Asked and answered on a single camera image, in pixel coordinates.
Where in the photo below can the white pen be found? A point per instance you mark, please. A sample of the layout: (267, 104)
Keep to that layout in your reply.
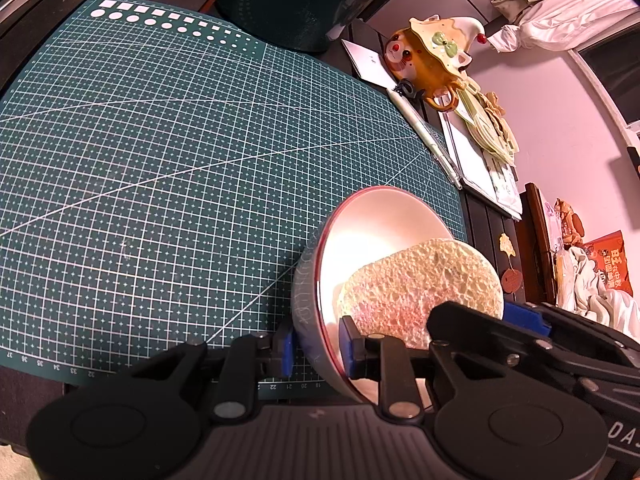
(425, 135)

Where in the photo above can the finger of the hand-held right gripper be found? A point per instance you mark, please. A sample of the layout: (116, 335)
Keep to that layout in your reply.
(525, 315)
(475, 325)

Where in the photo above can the white fabric bundle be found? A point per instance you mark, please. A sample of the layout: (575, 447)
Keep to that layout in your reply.
(575, 15)

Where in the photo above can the brown plush toy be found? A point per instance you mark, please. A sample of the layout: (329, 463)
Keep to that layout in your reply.
(567, 220)

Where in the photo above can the pale green plastic frames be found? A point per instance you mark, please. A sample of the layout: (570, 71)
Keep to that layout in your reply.
(485, 125)

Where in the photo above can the stack of white papers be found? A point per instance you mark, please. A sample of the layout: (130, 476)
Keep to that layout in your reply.
(475, 160)

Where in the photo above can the orange ceramic animal pot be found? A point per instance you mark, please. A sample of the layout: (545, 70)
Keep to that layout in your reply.
(415, 60)

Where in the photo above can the crumpled pale cloth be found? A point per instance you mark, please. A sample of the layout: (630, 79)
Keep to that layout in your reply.
(595, 295)

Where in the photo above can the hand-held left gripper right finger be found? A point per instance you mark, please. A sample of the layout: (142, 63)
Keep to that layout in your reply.
(346, 350)

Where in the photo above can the brown wooden cabinet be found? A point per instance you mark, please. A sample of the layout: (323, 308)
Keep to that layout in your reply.
(537, 240)

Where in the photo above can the orange snack bag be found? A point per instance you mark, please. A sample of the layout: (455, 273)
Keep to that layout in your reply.
(610, 255)

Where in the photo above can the white card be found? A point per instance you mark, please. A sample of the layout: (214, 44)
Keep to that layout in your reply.
(365, 60)

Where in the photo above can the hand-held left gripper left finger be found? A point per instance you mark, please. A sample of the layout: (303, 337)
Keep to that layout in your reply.
(286, 355)

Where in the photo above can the green cutting mat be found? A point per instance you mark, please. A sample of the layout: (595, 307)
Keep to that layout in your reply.
(175, 160)

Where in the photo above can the white bowl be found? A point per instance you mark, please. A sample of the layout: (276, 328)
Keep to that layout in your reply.
(390, 225)

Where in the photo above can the yellow ginkgo leaf bookmark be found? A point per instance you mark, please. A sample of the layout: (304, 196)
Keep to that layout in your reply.
(506, 245)

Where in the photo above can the black binder clip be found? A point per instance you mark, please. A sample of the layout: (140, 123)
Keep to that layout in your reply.
(407, 89)

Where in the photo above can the dark window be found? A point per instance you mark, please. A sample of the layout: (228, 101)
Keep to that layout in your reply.
(620, 70)

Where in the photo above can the beige lace cloth piece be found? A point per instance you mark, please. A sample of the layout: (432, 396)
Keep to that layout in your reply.
(495, 105)

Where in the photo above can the pale oval sponge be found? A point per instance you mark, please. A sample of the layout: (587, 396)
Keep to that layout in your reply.
(415, 280)

